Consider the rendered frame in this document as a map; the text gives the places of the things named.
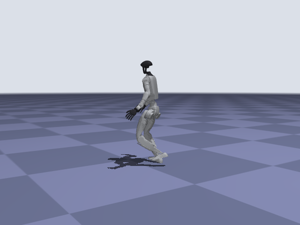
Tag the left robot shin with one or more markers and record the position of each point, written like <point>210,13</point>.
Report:
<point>148,145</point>

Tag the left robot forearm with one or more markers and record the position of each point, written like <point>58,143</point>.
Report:
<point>143,101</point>

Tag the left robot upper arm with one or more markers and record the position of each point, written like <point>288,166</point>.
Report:
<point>146,82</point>

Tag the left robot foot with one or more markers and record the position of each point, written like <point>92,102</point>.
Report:
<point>163,155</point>

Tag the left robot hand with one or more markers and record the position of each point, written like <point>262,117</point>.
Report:
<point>132,112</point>

